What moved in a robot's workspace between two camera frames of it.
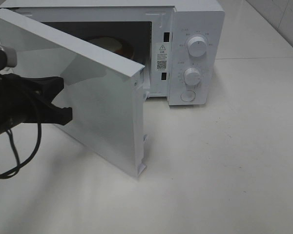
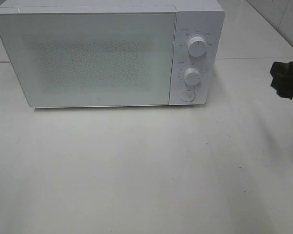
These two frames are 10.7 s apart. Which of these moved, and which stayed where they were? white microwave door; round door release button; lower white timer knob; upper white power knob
Moved: white microwave door
Stayed: round door release button; lower white timer knob; upper white power knob
